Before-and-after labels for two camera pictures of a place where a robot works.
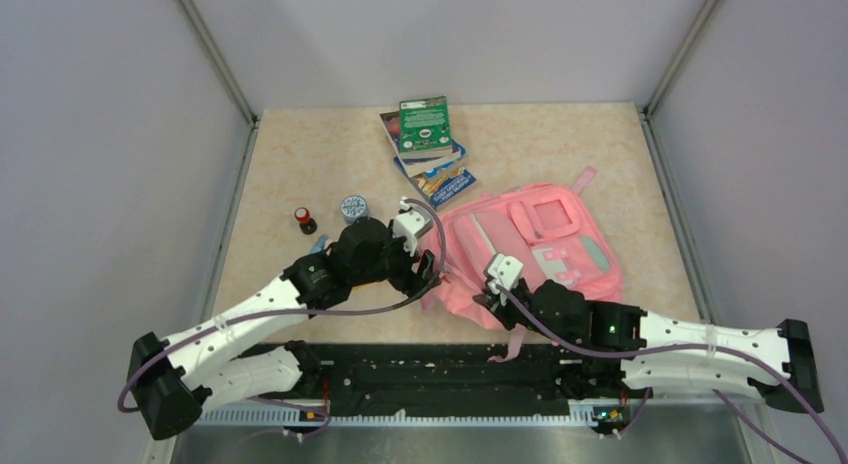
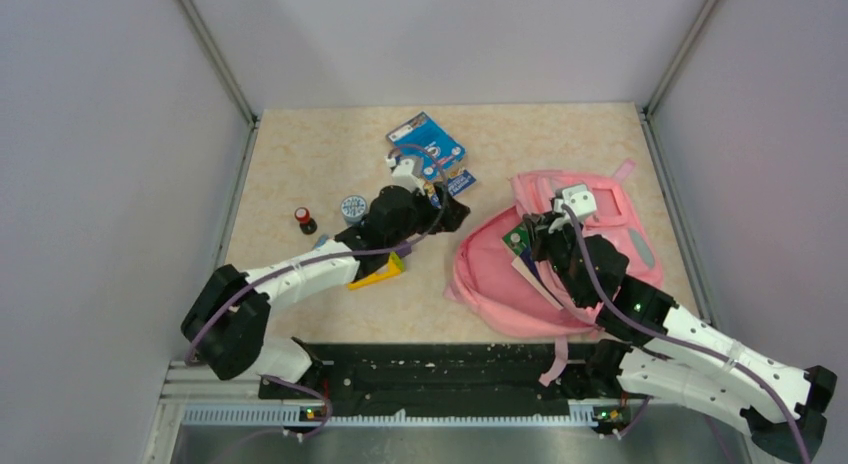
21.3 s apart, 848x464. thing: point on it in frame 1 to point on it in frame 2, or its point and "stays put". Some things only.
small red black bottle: [307, 224] stays put
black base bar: [445, 379] stays put
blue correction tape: [319, 244] stays put
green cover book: [425, 127] to [518, 239]
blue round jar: [353, 208] stays put
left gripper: [410, 282] to [450, 214]
